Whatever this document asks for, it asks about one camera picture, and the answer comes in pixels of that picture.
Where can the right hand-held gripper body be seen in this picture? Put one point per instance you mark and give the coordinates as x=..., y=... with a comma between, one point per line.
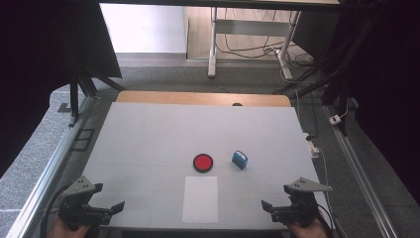
x=302, y=208

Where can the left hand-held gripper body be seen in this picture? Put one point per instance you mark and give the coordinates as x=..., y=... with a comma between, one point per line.
x=75, y=206

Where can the blue stamp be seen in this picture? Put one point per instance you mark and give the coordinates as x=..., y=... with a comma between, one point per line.
x=239, y=160

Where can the white paper sheet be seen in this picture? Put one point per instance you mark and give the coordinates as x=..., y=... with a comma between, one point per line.
x=200, y=199

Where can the round red ink pad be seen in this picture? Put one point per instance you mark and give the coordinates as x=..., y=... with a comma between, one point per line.
x=203, y=163

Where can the person's right hand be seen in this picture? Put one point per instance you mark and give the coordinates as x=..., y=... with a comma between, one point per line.
x=310, y=231

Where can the person's left hand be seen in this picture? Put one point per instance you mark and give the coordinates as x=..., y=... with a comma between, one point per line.
x=64, y=232

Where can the small white adapter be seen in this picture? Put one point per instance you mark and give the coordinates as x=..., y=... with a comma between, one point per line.
x=335, y=119

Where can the black metal stand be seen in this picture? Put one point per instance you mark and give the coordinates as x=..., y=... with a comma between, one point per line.
x=336, y=79
x=74, y=95

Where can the black table grommet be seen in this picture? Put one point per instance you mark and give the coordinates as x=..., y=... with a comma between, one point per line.
x=237, y=104

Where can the white table mat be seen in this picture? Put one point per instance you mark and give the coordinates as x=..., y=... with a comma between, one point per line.
x=198, y=132

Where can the wooden table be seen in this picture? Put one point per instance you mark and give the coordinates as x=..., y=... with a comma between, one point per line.
x=198, y=98

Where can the black curtain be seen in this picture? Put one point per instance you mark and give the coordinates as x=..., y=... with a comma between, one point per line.
x=39, y=66
x=389, y=99

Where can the aluminium rail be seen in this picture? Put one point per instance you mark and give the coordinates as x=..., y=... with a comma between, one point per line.
x=358, y=172
x=49, y=172

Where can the white desk frame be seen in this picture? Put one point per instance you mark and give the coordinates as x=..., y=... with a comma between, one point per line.
x=251, y=27

